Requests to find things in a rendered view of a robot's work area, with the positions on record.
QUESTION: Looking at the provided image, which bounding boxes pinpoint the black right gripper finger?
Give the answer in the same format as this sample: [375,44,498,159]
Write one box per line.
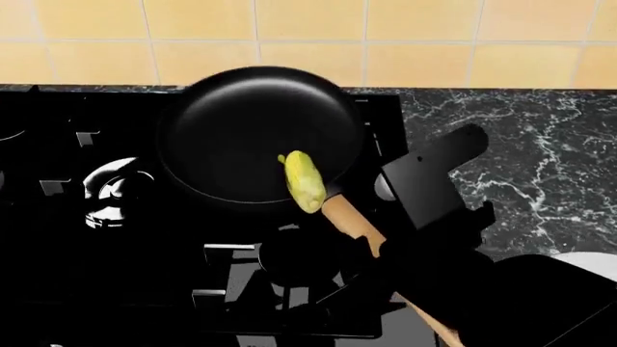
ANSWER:
[378,226,421,258]
[332,252,407,316]

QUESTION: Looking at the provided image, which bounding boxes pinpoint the black frying pan wooden handle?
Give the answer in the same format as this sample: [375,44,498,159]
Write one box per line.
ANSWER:
[156,65,463,347]

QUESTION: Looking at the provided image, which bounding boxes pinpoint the black stove grate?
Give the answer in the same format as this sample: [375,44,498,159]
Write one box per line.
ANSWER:
[190,242,387,339]

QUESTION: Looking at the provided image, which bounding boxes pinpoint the white plate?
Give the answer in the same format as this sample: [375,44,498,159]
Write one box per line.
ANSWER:
[550,250,617,283]

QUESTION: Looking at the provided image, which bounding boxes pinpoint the black gas stove cooktop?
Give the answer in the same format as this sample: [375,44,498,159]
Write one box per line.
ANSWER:
[0,84,412,347]

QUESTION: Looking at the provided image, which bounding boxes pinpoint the dark round gas burner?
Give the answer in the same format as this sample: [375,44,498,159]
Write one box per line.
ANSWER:
[257,224,349,292]

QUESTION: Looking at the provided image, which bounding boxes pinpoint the yellow green corn cob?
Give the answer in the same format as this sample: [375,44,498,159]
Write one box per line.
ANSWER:
[277,149,326,214]

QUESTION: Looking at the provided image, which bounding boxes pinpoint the shiny silver gas burner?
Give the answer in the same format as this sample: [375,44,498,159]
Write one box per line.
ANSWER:
[82,156,158,229]

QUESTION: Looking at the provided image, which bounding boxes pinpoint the black flat wrist camera mount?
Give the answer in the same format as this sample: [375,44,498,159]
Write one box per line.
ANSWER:
[374,123,491,231]

